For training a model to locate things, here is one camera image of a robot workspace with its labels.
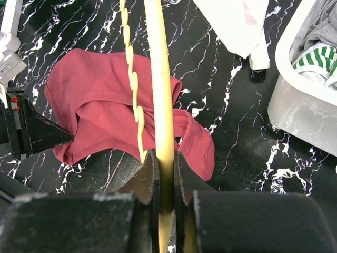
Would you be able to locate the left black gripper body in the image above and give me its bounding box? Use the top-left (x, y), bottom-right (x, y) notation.
top-left (1, 90), bottom-right (26, 158)

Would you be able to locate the dark red tank top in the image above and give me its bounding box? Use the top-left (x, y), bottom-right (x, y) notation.
top-left (44, 48), bottom-right (215, 181)

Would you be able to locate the silver clothes rail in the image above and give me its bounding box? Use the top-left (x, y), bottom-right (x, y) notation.
top-left (1, 0), bottom-right (23, 61)

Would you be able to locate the white tank top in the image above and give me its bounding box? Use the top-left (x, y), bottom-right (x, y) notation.
top-left (194, 0), bottom-right (270, 70)

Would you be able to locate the green patterned garment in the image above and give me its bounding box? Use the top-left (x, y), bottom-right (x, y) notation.
top-left (292, 42), bottom-right (336, 91)

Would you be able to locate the yellow hanger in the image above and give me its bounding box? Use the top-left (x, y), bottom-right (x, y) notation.
top-left (119, 1), bottom-right (174, 252)

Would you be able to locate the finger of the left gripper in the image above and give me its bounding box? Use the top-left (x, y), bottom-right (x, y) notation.
top-left (21, 93), bottom-right (74, 155)

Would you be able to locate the grey garment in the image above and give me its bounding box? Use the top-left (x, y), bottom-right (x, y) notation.
top-left (289, 1), bottom-right (336, 61)

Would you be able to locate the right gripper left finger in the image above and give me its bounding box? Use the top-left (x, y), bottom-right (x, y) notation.
top-left (1, 149), bottom-right (160, 252)

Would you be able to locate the white laundry bin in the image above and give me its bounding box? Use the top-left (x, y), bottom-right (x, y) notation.
top-left (267, 1), bottom-right (336, 155)

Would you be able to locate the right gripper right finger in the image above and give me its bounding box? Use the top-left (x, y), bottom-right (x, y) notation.
top-left (175, 152), bottom-right (336, 252)

